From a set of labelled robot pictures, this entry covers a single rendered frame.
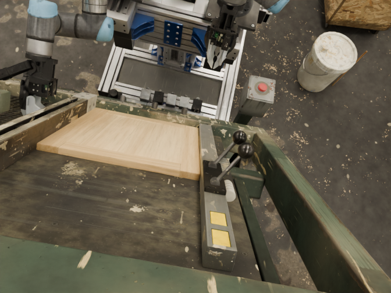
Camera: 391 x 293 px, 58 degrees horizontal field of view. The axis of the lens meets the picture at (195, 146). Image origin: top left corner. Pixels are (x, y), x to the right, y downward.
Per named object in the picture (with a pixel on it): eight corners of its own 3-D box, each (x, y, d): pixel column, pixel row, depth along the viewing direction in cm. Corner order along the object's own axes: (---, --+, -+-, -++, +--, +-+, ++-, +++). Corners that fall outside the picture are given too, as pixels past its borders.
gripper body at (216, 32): (203, 47, 95) (214, 3, 86) (208, 33, 101) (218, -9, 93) (231, 54, 95) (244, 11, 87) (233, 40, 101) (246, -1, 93)
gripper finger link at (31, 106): (38, 128, 106) (41, 98, 104) (18, 124, 106) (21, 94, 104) (42, 126, 109) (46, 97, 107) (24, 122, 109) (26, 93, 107)
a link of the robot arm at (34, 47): (21, 36, 98) (34, 37, 106) (19, 53, 100) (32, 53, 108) (48, 42, 99) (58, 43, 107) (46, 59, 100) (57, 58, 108)
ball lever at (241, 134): (214, 171, 95) (248, 135, 93) (215, 175, 92) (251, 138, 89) (203, 162, 95) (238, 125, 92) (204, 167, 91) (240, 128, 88)
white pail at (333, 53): (334, 66, 273) (369, 28, 229) (331, 100, 263) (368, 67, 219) (295, 56, 272) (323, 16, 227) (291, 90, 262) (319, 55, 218)
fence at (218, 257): (209, 134, 149) (211, 125, 148) (231, 272, 58) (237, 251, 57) (197, 132, 149) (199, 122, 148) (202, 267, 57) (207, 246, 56)
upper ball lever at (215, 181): (217, 188, 84) (256, 147, 81) (218, 194, 80) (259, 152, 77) (205, 178, 83) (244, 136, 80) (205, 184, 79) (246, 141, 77)
